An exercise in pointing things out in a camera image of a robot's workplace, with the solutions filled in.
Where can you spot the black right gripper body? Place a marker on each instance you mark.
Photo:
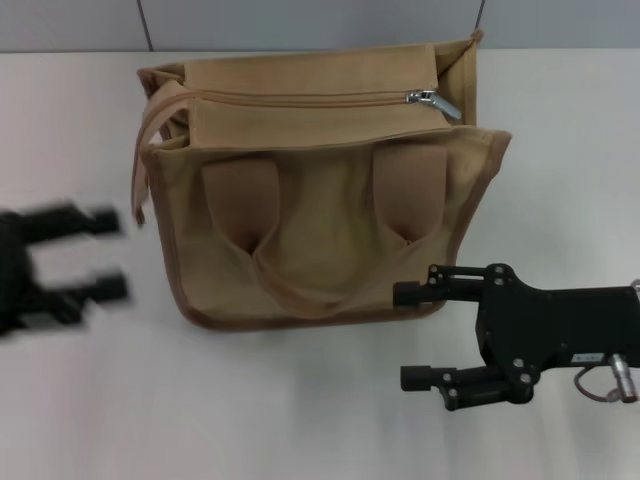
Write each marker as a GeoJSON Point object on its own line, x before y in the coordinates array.
{"type": "Point", "coordinates": [550, 320]}

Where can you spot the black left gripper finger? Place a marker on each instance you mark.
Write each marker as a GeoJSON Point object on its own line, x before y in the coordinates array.
{"type": "Point", "coordinates": [110, 287]}
{"type": "Point", "coordinates": [100, 220]}

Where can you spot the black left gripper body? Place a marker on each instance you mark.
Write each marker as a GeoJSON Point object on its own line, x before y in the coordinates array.
{"type": "Point", "coordinates": [15, 275]}

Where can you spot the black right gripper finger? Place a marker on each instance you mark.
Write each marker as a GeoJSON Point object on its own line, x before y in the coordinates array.
{"type": "Point", "coordinates": [410, 294]}
{"type": "Point", "coordinates": [417, 377]}

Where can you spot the khaki canvas food bag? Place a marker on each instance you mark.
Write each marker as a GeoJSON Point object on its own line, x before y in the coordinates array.
{"type": "Point", "coordinates": [320, 250]}

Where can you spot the silver metal zipper slider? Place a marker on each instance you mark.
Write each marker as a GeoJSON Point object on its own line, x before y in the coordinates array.
{"type": "Point", "coordinates": [430, 97]}

